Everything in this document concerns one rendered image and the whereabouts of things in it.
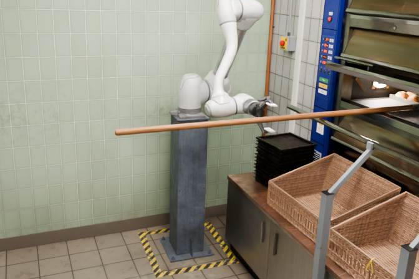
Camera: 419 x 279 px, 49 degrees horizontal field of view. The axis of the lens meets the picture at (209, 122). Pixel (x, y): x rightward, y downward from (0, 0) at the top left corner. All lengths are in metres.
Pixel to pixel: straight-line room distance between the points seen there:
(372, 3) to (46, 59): 2.02
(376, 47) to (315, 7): 0.64
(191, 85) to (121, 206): 1.16
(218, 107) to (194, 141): 0.56
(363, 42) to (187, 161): 1.32
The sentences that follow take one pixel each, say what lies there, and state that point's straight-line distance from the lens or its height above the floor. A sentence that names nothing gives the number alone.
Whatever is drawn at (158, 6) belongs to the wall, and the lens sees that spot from 3.27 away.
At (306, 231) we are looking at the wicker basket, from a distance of 2.53.
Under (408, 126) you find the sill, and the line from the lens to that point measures 2.56.
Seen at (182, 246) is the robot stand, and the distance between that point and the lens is 3.33.
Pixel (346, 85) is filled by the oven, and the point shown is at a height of 1.27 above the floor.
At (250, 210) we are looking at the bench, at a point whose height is 0.49.
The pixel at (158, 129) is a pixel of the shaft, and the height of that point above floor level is 1.19.
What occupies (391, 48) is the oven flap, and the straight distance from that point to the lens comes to 2.64.
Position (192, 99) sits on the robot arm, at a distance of 2.95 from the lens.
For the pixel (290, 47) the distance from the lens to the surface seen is 3.32.
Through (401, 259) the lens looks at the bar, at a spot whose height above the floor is 0.90.
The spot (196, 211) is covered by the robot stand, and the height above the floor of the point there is 0.33.
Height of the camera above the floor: 1.82
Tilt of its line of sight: 16 degrees down
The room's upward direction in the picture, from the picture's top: 2 degrees clockwise
